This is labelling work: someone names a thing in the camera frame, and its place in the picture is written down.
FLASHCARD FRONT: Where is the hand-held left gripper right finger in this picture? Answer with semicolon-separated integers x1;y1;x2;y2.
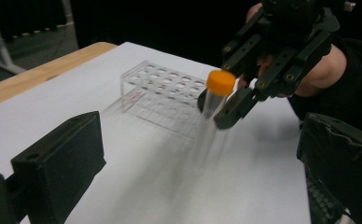
296;111;362;224

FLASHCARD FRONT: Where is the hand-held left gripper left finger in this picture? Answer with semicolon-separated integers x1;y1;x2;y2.
10;110;107;224

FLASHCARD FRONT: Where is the orange-capped test tube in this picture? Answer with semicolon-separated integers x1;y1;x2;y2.
194;69;237;169

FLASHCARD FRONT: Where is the clear acrylic test tube rack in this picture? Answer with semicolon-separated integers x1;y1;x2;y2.
119;60;209;142

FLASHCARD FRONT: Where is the white table mat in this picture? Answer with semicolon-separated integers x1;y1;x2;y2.
0;41;313;224

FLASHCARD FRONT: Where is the grey metal stand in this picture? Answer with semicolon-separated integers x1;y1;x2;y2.
0;0;77;76

